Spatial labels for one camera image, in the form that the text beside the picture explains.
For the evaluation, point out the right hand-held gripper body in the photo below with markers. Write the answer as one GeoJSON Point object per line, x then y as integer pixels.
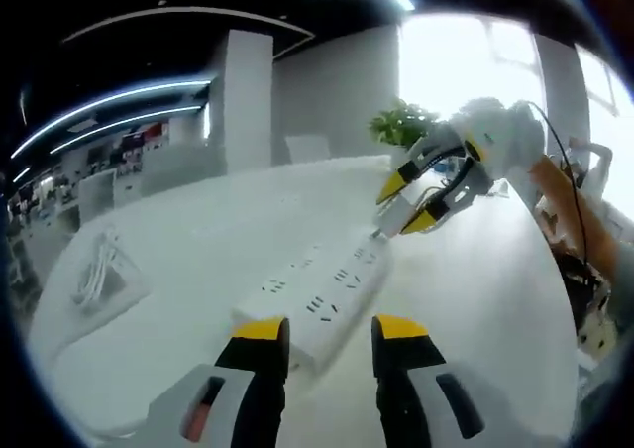
{"type": "Point", "coordinates": [505, 141]}

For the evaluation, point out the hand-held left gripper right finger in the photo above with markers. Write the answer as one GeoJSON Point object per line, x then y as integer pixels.
{"type": "Point", "coordinates": [406, 383]}

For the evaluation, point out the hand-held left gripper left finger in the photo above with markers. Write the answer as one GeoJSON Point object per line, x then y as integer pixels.
{"type": "Point", "coordinates": [257, 383]}

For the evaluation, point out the white power strip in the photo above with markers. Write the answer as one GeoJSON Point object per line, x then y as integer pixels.
{"type": "Point", "coordinates": [322, 289]}

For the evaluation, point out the green potted plant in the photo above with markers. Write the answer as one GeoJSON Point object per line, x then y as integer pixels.
{"type": "Point", "coordinates": [401, 121]}

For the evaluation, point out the white mesh office chair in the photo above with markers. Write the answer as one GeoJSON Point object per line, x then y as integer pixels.
{"type": "Point", "coordinates": [97, 195]}
{"type": "Point", "coordinates": [183, 170]}

